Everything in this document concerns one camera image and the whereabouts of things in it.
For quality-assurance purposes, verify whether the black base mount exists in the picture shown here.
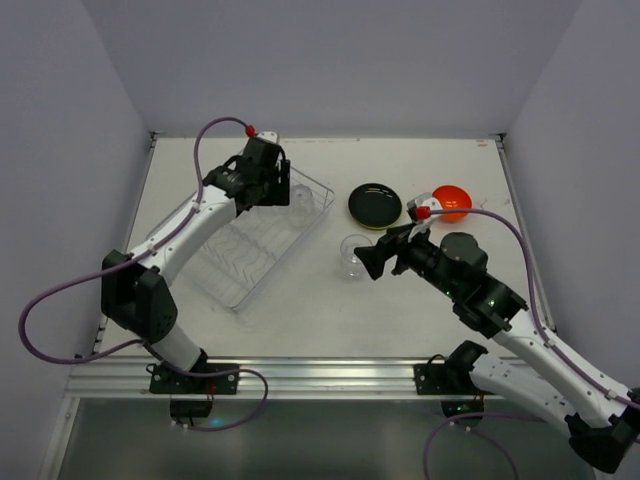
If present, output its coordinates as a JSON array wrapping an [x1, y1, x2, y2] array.
[[146, 361, 239, 422], [413, 340, 488, 428]]

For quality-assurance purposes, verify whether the clear dish rack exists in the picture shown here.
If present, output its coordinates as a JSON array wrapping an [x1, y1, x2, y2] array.
[[171, 168, 335, 311]]

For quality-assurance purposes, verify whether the black round plate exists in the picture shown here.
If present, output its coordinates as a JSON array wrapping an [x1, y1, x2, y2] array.
[[347, 183, 403, 226]]

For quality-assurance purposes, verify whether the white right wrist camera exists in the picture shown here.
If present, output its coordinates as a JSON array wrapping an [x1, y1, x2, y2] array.
[[407, 192, 442, 242]]

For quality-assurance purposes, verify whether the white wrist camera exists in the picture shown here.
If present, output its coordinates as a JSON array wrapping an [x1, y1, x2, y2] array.
[[256, 131, 280, 145], [407, 192, 442, 242]]

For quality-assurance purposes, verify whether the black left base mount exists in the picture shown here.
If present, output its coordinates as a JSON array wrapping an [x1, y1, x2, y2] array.
[[146, 361, 239, 422]]

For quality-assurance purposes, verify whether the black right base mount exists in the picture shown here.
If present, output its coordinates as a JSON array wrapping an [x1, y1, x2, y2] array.
[[413, 340, 488, 428]]

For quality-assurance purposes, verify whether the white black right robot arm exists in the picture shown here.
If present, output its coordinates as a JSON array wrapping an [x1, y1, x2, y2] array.
[[354, 225, 639, 474]]

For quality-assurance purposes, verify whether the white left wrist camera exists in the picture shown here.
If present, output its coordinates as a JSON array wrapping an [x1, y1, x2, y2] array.
[[256, 131, 280, 145]]

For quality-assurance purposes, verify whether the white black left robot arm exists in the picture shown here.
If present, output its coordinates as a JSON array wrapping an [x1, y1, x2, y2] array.
[[101, 132, 290, 372]]

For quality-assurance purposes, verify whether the clear glass cup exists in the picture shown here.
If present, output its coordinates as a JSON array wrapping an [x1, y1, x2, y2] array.
[[289, 184, 315, 227], [340, 234, 372, 278]]

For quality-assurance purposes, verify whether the aluminium front rail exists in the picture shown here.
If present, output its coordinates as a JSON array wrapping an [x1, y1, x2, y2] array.
[[64, 355, 586, 401]]

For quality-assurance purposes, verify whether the green round plate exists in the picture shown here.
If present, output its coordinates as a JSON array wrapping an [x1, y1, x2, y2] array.
[[355, 221, 399, 232]]

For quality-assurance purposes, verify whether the orange plastic bowl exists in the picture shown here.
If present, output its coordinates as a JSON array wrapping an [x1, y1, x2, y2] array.
[[433, 185, 473, 223]]

